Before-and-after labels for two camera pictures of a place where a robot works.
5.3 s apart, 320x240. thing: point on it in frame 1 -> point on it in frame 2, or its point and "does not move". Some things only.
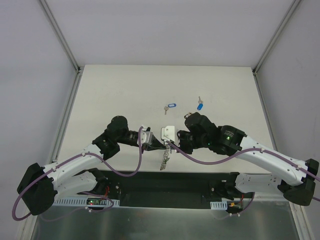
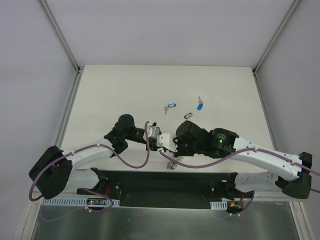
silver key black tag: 187,115 does not move
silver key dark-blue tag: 200,104 does not move
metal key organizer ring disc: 166,158 -> 171,165
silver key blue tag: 166,108 does not move
